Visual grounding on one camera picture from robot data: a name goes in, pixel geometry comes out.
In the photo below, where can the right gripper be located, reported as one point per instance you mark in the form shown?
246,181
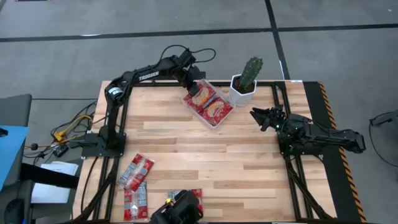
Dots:
277,118

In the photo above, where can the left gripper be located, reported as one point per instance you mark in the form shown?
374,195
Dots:
191,74

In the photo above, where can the red popcorn bag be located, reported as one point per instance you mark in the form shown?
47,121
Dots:
136,172
196,193
135,202
217,110
201,98

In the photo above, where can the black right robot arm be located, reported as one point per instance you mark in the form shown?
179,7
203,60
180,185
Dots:
329,137

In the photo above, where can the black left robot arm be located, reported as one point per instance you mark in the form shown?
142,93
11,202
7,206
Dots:
113,118

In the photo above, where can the white plant pot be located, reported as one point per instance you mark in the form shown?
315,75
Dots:
241,98

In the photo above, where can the clear plastic bin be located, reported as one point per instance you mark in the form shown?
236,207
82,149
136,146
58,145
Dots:
214,126

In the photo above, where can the green cactus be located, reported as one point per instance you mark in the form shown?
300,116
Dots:
250,73

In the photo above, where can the black mat with hazard stripes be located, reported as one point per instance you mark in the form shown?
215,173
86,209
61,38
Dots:
331,186

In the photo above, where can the black power adapter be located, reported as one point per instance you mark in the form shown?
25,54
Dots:
60,150

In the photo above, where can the white papers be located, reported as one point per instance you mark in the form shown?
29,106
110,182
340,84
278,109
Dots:
53,193

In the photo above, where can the blue board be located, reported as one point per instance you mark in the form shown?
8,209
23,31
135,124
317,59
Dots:
11,152

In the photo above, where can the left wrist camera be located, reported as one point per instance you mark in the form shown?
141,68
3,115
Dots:
187,58

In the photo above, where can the black aluminium table frame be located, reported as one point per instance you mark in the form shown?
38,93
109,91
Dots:
293,183

